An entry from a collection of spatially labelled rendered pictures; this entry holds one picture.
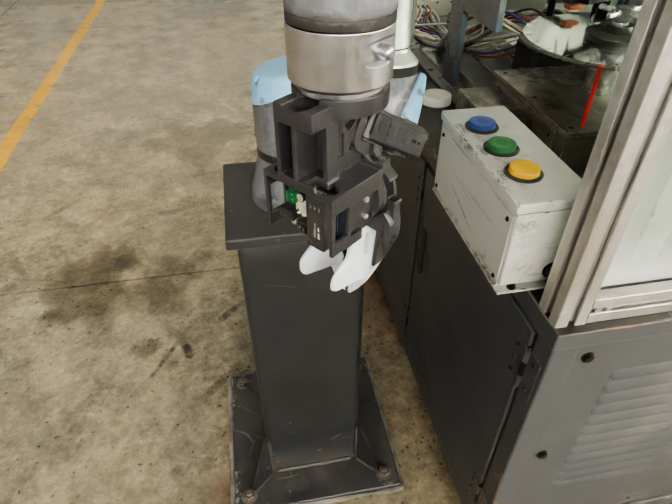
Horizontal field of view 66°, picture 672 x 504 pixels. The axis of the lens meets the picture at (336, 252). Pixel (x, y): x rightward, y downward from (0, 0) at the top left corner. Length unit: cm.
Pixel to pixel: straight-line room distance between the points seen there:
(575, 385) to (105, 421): 120
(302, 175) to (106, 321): 153
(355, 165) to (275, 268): 51
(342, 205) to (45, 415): 141
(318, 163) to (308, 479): 109
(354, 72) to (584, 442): 85
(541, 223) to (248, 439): 101
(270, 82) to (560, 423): 72
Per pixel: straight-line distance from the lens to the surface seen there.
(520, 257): 73
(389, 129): 43
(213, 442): 149
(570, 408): 95
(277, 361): 107
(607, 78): 116
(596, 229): 64
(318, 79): 36
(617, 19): 114
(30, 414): 172
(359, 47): 35
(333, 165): 38
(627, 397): 99
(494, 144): 78
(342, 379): 115
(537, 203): 68
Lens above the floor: 125
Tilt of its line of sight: 39 degrees down
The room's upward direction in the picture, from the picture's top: straight up
